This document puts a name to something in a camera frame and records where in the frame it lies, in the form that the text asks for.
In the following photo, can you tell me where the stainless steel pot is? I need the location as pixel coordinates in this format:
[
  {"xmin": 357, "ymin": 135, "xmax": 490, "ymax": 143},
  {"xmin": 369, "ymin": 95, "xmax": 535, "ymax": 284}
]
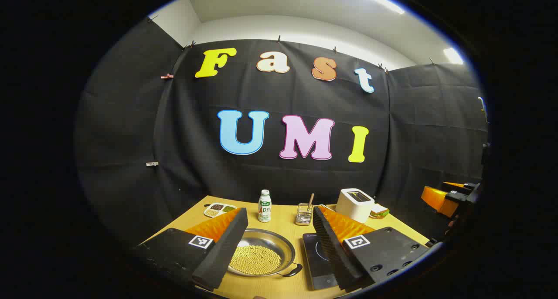
[{"xmin": 228, "ymin": 228, "xmax": 303, "ymax": 278}]

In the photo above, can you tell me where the white toaster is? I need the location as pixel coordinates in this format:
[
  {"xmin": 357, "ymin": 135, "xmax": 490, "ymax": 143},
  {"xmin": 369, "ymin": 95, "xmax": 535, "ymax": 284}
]
[{"xmin": 335, "ymin": 188, "xmax": 375, "ymax": 224}]

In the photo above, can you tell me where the ceiling light panel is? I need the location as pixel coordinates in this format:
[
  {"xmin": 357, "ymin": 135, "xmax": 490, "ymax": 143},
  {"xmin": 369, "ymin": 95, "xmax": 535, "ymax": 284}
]
[{"xmin": 443, "ymin": 48, "xmax": 464, "ymax": 65}]

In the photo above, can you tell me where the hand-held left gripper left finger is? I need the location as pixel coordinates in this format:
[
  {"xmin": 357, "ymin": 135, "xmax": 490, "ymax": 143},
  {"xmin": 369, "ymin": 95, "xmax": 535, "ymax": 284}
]
[{"xmin": 133, "ymin": 207, "xmax": 249, "ymax": 292}]

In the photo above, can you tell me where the pile of soybeans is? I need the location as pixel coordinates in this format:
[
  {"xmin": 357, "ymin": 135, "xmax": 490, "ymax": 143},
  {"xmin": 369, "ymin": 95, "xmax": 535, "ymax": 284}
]
[{"xmin": 229, "ymin": 245, "xmax": 282, "ymax": 276}]

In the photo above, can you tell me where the white divided bean dish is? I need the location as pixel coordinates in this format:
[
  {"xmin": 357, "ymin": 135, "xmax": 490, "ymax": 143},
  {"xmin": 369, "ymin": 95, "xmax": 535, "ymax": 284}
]
[{"xmin": 204, "ymin": 203, "xmax": 238, "ymax": 218}]

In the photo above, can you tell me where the black induction cooktop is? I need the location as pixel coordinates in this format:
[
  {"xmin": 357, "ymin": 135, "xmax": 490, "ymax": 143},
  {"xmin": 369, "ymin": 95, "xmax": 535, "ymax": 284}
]
[{"xmin": 302, "ymin": 233, "xmax": 338, "ymax": 291}]

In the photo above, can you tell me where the black backdrop cloth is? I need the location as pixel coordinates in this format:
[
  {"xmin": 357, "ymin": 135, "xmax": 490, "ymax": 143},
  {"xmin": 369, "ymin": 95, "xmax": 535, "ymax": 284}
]
[{"xmin": 74, "ymin": 18, "xmax": 489, "ymax": 247}]

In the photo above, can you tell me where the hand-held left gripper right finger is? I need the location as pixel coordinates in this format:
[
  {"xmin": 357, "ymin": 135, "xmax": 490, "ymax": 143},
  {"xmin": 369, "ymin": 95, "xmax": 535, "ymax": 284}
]
[{"xmin": 312, "ymin": 205, "xmax": 430, "ymax": 291}]

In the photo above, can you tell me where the wire mesh utensil holder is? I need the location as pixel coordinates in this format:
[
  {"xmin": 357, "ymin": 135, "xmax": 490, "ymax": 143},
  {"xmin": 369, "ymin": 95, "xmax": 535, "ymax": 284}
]
[{"xmin": 295, "ymin": 203, "xmax": 313, "ymax": 226}]

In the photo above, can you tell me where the white drink bottle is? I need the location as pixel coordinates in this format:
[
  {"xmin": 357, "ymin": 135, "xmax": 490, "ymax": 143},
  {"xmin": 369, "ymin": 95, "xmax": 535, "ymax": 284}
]
[{"xmin": 258, "ymin": 189, "xmax": 272, "ymax": 223}]

